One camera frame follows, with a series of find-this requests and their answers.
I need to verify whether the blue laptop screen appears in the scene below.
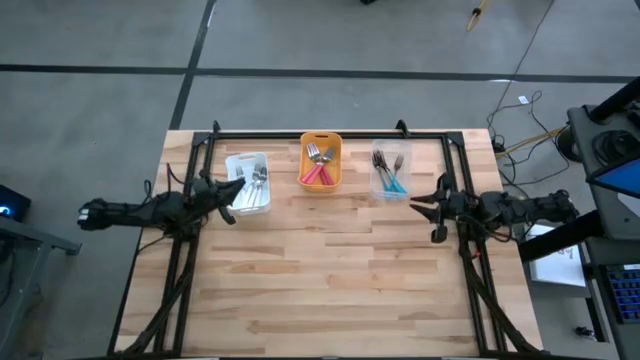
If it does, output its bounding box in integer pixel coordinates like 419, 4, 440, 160
591, 158, 640, 200

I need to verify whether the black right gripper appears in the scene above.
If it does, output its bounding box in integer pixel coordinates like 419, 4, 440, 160
409, 172, 482, 245

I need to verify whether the coiled black cable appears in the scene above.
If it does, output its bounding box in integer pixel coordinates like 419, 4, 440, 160
592, 129, 640, 169

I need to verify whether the orange plastic bin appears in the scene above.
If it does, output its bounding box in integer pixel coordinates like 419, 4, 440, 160
298, 131, 345, 194

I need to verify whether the yellow floor stick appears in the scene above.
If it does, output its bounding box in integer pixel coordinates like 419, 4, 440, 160
494, 127, 566, 159

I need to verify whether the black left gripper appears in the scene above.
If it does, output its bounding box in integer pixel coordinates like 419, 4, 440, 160
189, 169, 247, 226

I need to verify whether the backlit keyboard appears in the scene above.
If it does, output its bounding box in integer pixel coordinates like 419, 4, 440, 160
604, 263, 640, 325

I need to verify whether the white paper sheet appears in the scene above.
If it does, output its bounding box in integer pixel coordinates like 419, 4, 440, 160
523, 222, 587, 289

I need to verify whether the black device with blue light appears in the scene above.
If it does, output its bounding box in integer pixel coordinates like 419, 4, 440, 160
0, 183, 33, 223

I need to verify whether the yellow broom stick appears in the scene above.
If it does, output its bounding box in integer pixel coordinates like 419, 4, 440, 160
466, 0, 490, 33

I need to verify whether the gray equipment cart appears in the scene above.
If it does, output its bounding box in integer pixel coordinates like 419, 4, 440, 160
517, 77, 640, 360

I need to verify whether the white plastic bin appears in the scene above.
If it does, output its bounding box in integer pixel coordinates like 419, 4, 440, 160
224, 151, 272, 216

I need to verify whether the clear plastic bin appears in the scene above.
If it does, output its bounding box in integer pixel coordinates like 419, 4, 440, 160
369, 139, 415, 203

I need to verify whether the gray side table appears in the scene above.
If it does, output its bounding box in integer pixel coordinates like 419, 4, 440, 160
0, 214, 84, 359

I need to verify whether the black floor cable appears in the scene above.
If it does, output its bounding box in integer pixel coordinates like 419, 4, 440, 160
485, 0, 556, 151

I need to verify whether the black metal frame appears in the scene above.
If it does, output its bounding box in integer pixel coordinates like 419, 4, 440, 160
107, 118, 546, 360

